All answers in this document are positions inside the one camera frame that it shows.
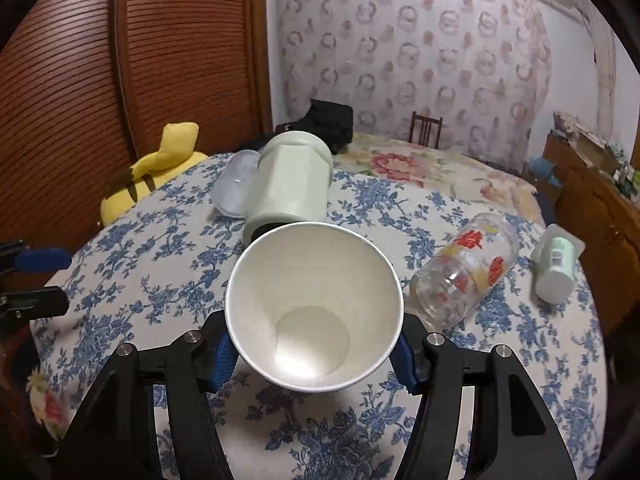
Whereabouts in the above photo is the blue floral white bedspread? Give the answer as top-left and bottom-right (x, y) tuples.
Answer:
(29, 152), (609, 480)

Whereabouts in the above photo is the white thermos bottle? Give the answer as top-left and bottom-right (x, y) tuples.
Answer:
(243, 131), (333, 246)

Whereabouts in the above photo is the cardboard box on cabinet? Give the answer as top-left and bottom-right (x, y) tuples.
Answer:
(567, 132), (620, 174)

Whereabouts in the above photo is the teal cloth by cabinet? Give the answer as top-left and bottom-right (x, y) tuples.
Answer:
(527, 157), (562, 188)

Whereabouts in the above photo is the brown louvered wardrobe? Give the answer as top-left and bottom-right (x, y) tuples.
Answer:
(1, 0), (272, 250)

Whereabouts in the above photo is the black bag on bed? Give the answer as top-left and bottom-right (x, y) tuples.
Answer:
(238, 99), (354, 155)

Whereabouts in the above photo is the clear glass with red print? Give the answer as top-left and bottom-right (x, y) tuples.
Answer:
(406, 212), (520, 332)

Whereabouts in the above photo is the yellow plush toy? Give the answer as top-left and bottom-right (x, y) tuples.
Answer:
(100, 122), (207, 226)

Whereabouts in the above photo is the brown wooden sideboard cabinet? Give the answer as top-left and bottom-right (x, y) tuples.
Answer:
(544, 133), (639, 335)

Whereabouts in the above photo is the dark wooden chair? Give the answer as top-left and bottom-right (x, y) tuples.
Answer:
(408, 112), (444, 150)

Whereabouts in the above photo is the white plastic cup green label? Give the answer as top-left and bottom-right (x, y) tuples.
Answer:
(530, 223), (586, 304)

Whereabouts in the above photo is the translucent plastic measuring cup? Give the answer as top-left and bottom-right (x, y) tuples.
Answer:
(212, 150), (260, 219)

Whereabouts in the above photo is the pink patterned lace curtain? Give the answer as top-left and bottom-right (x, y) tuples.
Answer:
(272, 0), (552, 171)

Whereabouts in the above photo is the white paper cup blue stripe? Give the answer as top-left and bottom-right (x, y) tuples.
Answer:
(224, 222), (404, 393)

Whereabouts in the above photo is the pink floral bed quilt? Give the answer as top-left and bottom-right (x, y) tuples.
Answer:
(334, 132), (544, 226)

